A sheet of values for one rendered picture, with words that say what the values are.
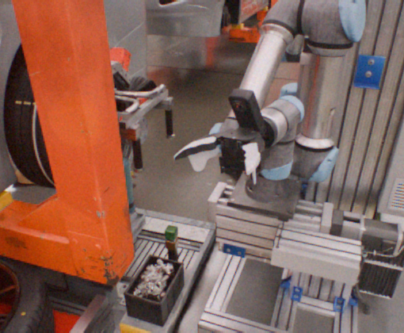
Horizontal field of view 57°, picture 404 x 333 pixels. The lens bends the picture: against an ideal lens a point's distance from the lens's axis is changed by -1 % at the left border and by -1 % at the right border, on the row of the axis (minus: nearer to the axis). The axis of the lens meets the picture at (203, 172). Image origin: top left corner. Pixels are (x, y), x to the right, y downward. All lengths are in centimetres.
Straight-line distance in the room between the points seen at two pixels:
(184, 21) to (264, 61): 313
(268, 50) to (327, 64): 16
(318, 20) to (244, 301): 120
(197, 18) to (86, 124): 317
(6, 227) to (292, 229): 102
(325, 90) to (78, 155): 71
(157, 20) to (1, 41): 271
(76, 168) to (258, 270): 108
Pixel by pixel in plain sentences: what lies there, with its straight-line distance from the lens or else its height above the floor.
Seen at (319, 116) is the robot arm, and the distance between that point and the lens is 110.
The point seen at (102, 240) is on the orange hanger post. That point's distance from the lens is 126.
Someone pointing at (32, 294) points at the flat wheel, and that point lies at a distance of 150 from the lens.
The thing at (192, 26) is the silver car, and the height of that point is 88.
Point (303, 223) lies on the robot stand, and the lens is 130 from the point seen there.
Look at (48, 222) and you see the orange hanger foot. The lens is 140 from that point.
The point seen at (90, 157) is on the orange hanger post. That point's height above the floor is 104.
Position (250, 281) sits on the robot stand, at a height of 21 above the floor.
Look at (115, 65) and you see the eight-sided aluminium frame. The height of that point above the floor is 111.
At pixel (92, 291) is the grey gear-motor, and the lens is 187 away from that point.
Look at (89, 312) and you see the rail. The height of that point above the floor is 39.
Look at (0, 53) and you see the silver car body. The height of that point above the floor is 124.
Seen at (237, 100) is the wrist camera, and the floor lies 131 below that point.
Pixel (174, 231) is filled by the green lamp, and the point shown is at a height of 66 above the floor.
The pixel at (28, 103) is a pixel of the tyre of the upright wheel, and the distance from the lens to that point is 161.
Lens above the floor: 154
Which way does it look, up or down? 31 degrees down
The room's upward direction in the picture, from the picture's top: straight up
